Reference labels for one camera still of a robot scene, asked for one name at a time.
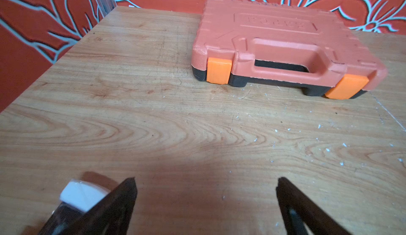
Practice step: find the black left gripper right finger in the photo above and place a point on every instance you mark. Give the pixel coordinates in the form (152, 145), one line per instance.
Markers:
(300, 212)

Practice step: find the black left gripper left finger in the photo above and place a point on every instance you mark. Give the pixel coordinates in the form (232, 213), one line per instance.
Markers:
(110, 216)

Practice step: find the orange plastic tool case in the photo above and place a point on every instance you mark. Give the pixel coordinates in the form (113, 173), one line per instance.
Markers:
(241, 42)

